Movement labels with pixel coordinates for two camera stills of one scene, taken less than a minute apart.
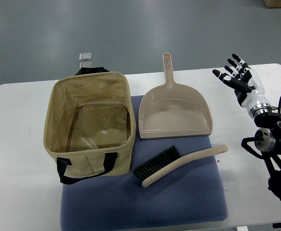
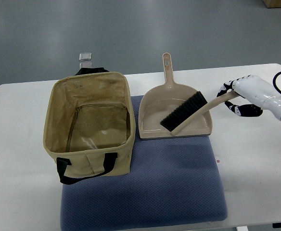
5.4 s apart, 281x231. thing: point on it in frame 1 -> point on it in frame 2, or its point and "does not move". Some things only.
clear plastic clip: (84, 59) does not move
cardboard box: (275, 4) does not move
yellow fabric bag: (89, 125) does not move
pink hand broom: (167, 159) -> (194, 108)
